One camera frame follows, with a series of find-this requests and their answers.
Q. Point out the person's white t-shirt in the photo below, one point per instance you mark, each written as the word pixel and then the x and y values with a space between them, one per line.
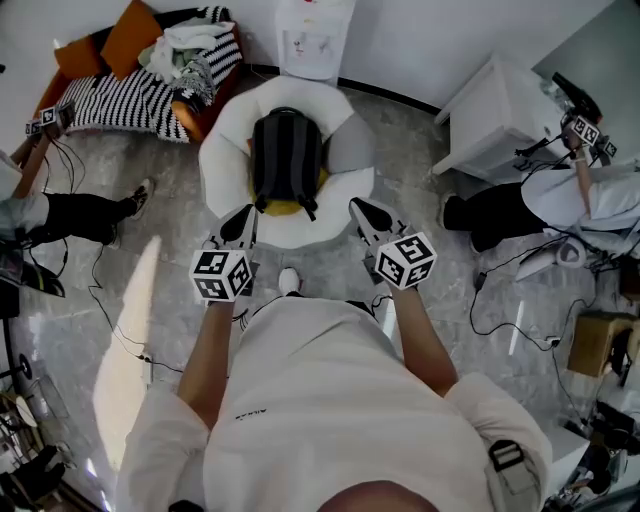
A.
pixel 325 400

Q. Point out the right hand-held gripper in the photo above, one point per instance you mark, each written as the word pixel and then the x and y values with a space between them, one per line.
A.
pixel 405 260

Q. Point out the black harness buckle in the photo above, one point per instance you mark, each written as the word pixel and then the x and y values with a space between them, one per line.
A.
pixel 186 506

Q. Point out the yellow seat cushion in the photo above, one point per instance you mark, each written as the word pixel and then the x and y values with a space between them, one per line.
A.
pixel 275 207

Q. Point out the person's right forearm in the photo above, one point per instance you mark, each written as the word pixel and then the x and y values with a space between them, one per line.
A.
pixel 425 340

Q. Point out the large orange couch cushion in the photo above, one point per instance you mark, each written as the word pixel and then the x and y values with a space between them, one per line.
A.
pixel 130 40

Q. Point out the person's left forearm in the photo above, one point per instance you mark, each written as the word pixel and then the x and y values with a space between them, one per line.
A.
pixel 205 360

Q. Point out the pile of white clothes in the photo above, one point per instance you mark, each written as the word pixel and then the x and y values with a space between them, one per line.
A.
pixel 180 50

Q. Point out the white round beanbag chair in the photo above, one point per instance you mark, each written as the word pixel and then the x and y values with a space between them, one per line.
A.
pixel 225 150

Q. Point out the black white striped blanket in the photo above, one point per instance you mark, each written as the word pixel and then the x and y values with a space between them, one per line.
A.
pixel 120 105

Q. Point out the person's left white shoe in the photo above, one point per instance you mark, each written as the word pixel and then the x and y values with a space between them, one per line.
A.
pixel 289 280

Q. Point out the small orange couch cushion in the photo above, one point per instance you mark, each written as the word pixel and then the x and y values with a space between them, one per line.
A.
pixel 80 57

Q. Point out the cardboard box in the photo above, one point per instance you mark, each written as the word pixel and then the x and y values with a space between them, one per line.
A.
pixel 595 345

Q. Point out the white cabinet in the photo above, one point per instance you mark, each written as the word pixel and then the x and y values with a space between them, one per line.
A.
pixel 490 115

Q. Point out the black power adapter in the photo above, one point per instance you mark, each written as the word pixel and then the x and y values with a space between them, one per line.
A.
pixel 480 280

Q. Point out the grey white appliance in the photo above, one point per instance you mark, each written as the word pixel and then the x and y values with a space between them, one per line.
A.
pixel 537 265

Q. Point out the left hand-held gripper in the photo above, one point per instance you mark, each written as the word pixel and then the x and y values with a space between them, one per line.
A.
pixel 220 275

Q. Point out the white power strip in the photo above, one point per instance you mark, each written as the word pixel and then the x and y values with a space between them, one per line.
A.
pixel 146 370

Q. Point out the white water dispenser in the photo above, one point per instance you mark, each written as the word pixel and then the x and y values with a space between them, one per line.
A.
pixel 315 55

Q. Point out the black backpack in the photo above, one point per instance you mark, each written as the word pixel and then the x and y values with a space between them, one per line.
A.
pixel 285 155

